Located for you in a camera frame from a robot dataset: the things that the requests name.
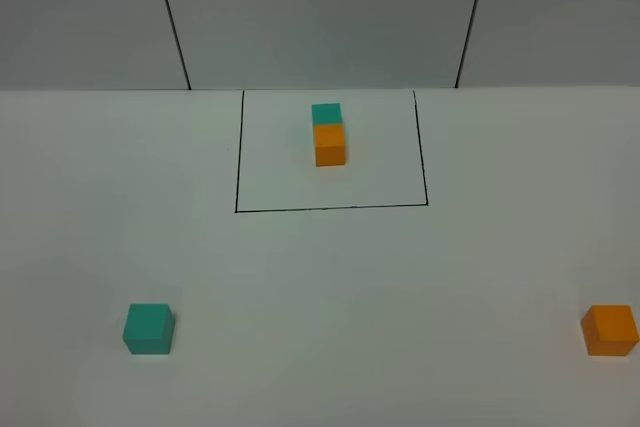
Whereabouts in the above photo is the orange template cube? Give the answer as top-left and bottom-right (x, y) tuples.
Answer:
(313, 123), (346, 167)

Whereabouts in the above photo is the green template cube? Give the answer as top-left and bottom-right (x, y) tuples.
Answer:
(311, 103), (343, 126)

